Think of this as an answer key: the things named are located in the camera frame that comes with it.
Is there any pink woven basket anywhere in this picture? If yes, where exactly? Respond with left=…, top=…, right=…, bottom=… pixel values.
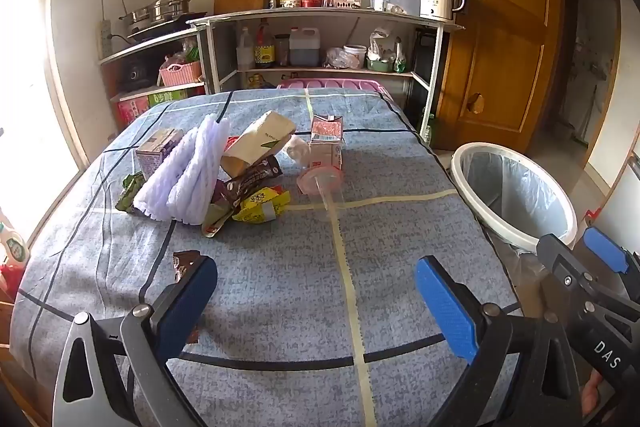
left=159, top=61, right=202, bottom=88

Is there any yellow snack wrapper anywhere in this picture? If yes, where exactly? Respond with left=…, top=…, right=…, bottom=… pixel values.
left=232, top=186, right=292, bottom=224

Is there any blue checked blanket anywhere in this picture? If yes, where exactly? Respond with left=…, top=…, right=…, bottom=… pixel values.
left=9, top=89, right=523, bottom=427

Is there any soy sauce bottle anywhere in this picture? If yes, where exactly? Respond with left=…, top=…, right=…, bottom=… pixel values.
left=254, top=19, right=276, bottom=68

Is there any green bowl with bags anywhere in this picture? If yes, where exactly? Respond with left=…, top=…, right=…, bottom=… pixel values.
left=366, top=29, right=396, bottom=72

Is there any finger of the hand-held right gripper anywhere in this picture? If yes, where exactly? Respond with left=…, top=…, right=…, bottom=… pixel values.
left=536, top=233, right=626, bottom=308
left=582, top=227, right=640, bottom=303

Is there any green snack wrapper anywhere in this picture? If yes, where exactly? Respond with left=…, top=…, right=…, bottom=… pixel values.
left=115, top=173, right=147, bottom=214

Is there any green and white bottle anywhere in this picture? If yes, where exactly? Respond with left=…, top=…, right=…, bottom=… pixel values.
left=392, top=38, right=408, bottom=74

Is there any white metal kitchen shelf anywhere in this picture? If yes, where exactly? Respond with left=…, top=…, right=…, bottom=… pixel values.
left=187, top=8, right=466, bottom=138

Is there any dark liquid plastic jug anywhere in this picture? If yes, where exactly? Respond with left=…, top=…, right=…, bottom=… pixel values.
left=289, top=27, right=321, bottom=68

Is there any red patterned milk carton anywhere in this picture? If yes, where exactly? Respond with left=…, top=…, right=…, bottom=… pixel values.
left=309, top=114, right=345, bottom=172

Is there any translucent bin liner bag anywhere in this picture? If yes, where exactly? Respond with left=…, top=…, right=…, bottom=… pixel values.
left=462, top=149, right=571, bottom=288

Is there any brown snack wrapper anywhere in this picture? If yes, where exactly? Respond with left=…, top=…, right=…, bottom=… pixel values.
left=172, top=250, right=205, bottom=345

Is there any wooden door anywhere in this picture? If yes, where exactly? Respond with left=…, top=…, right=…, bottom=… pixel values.
left=434, top=0, right=566, bottom=156

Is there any white plastic tub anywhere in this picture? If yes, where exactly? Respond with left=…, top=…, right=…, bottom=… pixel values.
left=342, top=44, right=368, bottom=68

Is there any clear plastic bottle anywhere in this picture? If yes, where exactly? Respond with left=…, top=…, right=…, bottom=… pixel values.
left=236, top=27, right=255, bottom=70

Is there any purple milk carton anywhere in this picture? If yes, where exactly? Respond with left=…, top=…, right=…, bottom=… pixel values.
left=135, top=128, right=185, bottom=180

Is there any black rice cooker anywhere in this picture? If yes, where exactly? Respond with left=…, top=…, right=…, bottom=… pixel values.
left=119, top=59, right=151, bottom=90

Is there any red cardboard box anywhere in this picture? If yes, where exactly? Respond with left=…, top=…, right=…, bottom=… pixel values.
left=117, top=97, right=151, bottom=128

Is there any black appliance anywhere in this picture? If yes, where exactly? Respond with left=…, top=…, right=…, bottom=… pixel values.
left=412, top=27, right=436, bottom=82

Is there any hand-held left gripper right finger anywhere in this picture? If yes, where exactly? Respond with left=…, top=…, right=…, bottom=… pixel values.
left=415, top=255, right=586, bottom=427

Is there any person's right hand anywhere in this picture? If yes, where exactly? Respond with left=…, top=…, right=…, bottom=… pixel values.
left=582, top=374, right=608, bottom=413

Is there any green cardboard box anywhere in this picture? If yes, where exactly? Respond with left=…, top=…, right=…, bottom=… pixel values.
left=147, top=89, right=188, bottom=108

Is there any dark purple snack packet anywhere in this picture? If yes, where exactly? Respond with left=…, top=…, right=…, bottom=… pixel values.
left=210, top=155, right=283, bottom=212

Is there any clear plastic cup with straw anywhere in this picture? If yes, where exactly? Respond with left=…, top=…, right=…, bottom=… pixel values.
left=296, top=167, right=346, bottom=223

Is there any crumpled clear plastic bag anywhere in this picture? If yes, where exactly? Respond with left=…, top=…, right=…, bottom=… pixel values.
left=324, top=47, right=361, bottom=70

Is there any clear plastic wrap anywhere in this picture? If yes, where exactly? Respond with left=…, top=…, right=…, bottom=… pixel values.
left=285, top=136, right=312, bottom=168

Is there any white quilted cloth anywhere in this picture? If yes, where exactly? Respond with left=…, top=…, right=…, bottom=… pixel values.
left=134, top=114, right=232, bottom=225

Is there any steel cooking pot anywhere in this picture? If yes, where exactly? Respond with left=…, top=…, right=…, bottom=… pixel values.
left=119, top=6, right=156, bottom=28

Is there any grey low shelf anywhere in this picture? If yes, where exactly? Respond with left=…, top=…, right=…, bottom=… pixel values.
left=99, top=27, right=207, bottom=128

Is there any white round trash bin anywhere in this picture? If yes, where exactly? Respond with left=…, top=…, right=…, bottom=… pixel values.
left=451, top=142, right=578, bottom=253

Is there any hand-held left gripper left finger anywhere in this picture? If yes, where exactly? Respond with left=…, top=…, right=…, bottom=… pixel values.
left=51, top=253, right=219, bottom=427

